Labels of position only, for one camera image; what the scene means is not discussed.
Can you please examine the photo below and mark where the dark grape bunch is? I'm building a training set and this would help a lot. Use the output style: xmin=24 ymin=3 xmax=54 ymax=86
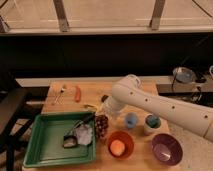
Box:
xmin=95 ymin=115 xmax=109 ymax=138

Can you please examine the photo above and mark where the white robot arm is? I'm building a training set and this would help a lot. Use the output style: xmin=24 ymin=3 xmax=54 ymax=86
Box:
xmin=102 ymin=74 xmax=213 ymax=142

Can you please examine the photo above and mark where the orange bowl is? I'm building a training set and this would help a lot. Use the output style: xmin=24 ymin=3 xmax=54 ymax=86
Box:
xmin=107 ymin=131 xmax=134 ymax=159

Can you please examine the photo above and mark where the purple bowl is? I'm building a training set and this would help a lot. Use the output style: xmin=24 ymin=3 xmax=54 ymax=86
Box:
xmin=152 ymin=133 xmax=183 ymax=166

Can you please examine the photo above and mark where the black rectangular block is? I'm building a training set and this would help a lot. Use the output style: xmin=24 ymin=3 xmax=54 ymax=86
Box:
xmin=101 ymin=95 xmax=109 ymax=103

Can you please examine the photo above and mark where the yellow banana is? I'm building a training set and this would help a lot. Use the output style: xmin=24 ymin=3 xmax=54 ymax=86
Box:
xmin=83 ymin=104 xmax=101 ymax=112

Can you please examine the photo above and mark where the orange carrot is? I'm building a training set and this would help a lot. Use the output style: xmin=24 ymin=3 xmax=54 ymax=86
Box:
xmin=74 ymin=86 xmax=81 ymax=102

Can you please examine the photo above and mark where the blue cup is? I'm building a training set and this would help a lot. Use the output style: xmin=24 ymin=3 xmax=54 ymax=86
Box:
xmin=124 ymin=113 xmax=138 ymax=129

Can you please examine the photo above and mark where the white crumpled plastic bag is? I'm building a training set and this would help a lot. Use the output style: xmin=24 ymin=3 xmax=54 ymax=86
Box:
xmin=75 ymin=124 xmax=93 ymax=146

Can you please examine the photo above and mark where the white cup with teal object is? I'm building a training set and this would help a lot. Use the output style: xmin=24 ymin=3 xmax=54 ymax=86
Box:
xmin=144 ymin=115 xmax=161 ymax=135

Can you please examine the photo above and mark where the yellow peach fruit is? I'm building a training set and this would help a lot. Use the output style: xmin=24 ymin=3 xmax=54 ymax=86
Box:
xmin=110 ymin=140 xmax=125 ymax=156

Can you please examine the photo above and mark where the black measuring scoop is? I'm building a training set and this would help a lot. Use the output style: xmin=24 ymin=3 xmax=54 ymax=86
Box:
xmin=63 ymin=113 xmax=95 ymax=148

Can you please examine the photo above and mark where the metal pan in background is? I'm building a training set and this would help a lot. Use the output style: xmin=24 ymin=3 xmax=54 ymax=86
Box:
xmin=173 ymin=67 xmax=196 ymax=84

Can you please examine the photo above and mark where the green plastic tray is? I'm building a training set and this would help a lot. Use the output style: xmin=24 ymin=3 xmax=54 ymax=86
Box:
xmin=23 ymin=112 xmax=96 ymax=168

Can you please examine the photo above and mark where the black side table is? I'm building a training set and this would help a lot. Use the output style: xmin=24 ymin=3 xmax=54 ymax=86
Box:
xmin=0 ymin=88 xmax=41 ymax=171

